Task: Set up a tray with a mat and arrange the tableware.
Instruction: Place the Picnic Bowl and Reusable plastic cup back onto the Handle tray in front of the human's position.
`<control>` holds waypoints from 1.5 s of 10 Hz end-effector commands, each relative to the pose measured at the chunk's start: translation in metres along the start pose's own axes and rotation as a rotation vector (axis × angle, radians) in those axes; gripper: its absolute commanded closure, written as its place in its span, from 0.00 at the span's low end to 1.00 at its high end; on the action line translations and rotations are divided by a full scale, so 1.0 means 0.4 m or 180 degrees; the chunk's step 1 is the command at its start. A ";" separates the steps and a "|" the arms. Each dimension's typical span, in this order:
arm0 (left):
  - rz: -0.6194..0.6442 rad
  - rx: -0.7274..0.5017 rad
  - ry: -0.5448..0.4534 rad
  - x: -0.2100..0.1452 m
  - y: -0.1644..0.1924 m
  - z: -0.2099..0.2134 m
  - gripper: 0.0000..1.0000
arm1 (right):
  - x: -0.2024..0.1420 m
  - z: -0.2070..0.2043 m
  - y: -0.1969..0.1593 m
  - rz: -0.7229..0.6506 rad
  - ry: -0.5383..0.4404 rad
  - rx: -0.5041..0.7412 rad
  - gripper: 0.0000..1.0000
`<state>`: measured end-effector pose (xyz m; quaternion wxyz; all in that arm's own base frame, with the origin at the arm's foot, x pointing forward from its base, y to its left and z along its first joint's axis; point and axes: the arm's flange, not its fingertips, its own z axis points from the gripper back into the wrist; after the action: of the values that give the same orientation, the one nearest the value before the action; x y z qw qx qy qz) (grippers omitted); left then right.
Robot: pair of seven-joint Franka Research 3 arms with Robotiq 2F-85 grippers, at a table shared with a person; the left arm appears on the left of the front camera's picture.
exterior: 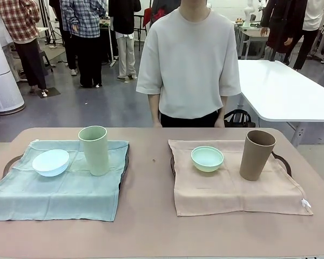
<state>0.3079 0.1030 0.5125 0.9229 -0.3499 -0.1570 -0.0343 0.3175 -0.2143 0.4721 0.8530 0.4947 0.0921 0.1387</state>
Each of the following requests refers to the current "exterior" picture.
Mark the person's left hand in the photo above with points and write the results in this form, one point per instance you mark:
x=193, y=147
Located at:
x=220, y=123

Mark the person's right hand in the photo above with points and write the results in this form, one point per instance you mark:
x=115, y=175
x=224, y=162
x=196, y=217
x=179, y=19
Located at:
x=157, y=124

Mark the pale green round plate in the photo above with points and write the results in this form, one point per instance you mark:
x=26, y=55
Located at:
x=206, y=160

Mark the tall brown tumbler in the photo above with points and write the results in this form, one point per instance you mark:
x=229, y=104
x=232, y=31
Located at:
x=255, y=162

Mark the tall light green tumbler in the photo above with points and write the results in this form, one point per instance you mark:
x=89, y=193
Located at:
x=95, y=153

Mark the beige cloth mat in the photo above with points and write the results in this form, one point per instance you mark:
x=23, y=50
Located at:
x=232, y=194

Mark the light blue bowl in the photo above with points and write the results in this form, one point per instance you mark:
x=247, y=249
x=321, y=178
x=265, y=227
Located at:
x=50, y=164

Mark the teal cloth mat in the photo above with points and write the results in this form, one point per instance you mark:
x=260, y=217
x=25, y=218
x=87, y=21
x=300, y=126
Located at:
x=56, y=197

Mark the person's left forearm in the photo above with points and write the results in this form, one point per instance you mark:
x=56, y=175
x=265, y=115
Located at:
x=223, y=108

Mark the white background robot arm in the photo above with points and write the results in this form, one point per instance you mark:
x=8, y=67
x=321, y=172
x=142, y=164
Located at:
x=249, y=10

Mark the person's right forearm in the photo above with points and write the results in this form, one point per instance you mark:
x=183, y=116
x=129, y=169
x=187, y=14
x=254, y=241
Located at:
x=154, y=108

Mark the dark brown serving tray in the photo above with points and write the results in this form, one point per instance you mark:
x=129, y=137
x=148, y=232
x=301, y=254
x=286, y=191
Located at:
x=125, y=167
x=172, y=166

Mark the black floor mat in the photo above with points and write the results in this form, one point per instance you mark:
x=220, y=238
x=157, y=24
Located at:
x=50, y=91

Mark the black bag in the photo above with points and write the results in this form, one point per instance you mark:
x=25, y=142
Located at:
x=239, y=118

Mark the person in white t-shirt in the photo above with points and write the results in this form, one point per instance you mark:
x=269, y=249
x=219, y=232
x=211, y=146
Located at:
x=189, y=62

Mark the white rounded table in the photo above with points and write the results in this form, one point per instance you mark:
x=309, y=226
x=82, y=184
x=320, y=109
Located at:
x=283, y=91

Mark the grey background desk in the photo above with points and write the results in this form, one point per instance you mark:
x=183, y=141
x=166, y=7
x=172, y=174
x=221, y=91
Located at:
x=255, y=35

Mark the red chair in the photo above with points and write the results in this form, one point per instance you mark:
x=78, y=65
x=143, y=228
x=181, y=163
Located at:
x=148, y=17

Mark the bystander in black top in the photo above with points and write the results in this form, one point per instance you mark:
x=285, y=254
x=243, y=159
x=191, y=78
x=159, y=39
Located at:
x=125, y=16

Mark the bystander in dark coat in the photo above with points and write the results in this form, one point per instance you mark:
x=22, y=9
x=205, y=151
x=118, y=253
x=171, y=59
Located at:
x=280, y=24

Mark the bystander in blue plaid shirt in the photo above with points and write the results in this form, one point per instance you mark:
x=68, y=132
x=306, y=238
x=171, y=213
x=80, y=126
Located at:
x=83, y=24

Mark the grey step stool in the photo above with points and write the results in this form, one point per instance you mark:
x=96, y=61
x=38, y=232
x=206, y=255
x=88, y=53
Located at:
x=46, y=60

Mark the black tripod stand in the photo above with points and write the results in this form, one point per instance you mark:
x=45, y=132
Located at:
x=52, y=29

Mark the bystander in white shirt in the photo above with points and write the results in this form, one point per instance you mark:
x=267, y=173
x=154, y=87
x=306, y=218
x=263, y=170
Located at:
x=314, y=16

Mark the white air purifier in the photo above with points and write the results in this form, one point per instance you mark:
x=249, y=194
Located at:
x=2, y=81

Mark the bystander in red plaid shirt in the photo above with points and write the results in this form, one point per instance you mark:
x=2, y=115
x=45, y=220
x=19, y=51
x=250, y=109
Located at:
x=21, y=21

